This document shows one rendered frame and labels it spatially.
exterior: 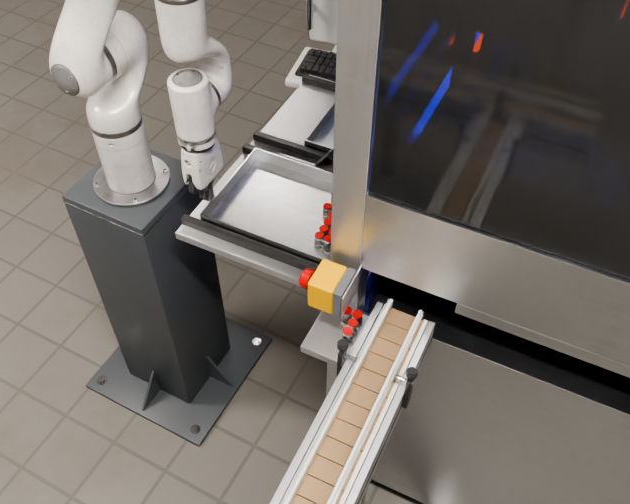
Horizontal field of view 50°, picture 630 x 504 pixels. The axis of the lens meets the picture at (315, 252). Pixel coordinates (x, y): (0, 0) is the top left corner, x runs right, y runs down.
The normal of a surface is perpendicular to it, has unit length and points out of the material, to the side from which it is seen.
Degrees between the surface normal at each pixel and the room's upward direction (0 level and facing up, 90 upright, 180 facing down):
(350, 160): 90
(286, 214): 0
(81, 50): 67
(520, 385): 90
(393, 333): 0
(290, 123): 0
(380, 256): 90
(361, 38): 90
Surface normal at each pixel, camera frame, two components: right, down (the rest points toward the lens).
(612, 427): -0.44, 0.68
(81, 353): 0.00, -0.65
